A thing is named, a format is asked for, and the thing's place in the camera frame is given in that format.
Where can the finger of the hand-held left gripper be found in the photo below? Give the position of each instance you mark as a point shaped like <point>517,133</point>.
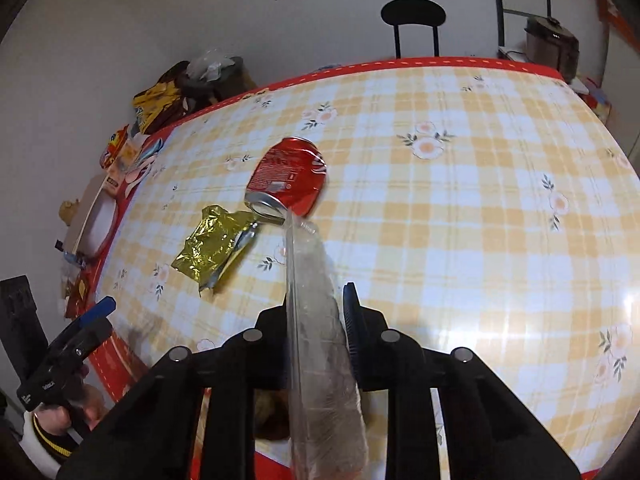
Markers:
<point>102,307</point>

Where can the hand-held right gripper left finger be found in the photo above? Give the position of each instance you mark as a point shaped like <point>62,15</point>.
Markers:
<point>272,340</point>

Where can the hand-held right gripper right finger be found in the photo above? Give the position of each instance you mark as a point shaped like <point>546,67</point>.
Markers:
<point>352,330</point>

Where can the long clear plastic wrapper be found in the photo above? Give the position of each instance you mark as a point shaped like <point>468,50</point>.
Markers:
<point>320,310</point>

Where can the person's left forearm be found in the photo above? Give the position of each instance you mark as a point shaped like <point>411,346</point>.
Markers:
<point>40,452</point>

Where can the person's left hand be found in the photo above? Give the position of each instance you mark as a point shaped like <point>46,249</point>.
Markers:
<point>50,420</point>

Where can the red brown packet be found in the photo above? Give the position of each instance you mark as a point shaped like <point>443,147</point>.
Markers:
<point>80,292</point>

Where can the black slotted panel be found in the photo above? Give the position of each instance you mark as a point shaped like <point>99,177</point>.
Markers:
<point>20,320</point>

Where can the white flat board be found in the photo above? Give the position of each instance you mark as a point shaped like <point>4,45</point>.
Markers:
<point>97,220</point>

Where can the gold foil wrapper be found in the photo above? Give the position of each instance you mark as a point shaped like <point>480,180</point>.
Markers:
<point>210,240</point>

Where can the yellow plaid tablecloth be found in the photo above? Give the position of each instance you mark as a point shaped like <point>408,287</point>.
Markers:
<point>450,235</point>

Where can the orange and white box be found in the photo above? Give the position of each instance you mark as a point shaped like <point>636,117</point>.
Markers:
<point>122,165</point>

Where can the white and blue plastic bag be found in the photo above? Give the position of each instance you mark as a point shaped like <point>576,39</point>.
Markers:
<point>147,155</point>

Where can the red and yellow packet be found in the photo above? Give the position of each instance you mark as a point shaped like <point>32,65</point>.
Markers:
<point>114,147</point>

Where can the red soda can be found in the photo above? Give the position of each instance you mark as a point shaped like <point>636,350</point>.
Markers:
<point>290,170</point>

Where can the yellow brown snack bag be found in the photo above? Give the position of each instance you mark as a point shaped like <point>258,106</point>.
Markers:
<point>157,105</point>

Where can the black round-back chair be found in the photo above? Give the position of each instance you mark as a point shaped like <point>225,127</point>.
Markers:
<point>412,10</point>

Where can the brown electric pressure cooker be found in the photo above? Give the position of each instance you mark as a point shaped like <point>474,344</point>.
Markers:
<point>550,45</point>

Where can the red printed hanging cloth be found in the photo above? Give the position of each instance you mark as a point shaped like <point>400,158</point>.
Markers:
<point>612,12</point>

